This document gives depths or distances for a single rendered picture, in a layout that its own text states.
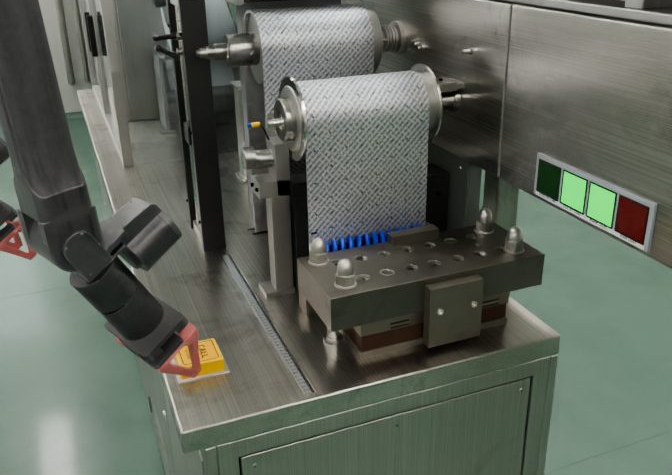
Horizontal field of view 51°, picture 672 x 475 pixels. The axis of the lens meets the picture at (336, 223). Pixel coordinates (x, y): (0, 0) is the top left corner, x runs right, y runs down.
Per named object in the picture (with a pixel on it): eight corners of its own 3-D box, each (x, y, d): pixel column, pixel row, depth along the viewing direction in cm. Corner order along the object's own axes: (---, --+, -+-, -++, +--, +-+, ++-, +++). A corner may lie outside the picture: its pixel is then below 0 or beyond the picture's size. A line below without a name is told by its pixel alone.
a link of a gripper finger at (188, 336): (193, 338, 95) (156, 297, 89) (225, 359, 90) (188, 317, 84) (158, 378, 92) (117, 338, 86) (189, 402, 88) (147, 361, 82)
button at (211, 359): (174, 358, 119) (172, 346, 118) (215, 349, 121) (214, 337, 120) (182, 381, 113) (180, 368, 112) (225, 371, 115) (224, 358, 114)
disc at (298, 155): (280, 148, 134) (276, 69, 128) (282, 148, 134) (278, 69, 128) (306, 171, 121) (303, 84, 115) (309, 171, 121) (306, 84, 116)
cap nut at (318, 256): (305, 259, 123) (304, 235, 121) (325, 255, 124) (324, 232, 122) (312, 268, 120) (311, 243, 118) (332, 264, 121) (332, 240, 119)
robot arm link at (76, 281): (55, 272, 79) (78, 288, 76) (100, 228, 82) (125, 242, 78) (92, 308, 84) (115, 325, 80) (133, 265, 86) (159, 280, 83)
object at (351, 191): (309, 250, 129) (305, 152, 122) (424, 229, 137) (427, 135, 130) (310, 251, 128) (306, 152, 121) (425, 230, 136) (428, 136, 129)
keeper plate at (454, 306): (422, 342, 120) (424, 284, 116) (473, 330, 123) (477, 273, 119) (429, 350, 118) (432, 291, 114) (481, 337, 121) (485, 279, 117)
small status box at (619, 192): (532, 193, 117) (536, 152, 114) (536, 192, 117) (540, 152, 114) (646, 252, 95) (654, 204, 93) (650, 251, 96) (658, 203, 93)
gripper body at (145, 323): (147, 295, 92) (115, 259, 87) (192, 324, 85) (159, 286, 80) (111, 334, 89) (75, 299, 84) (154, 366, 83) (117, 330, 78)
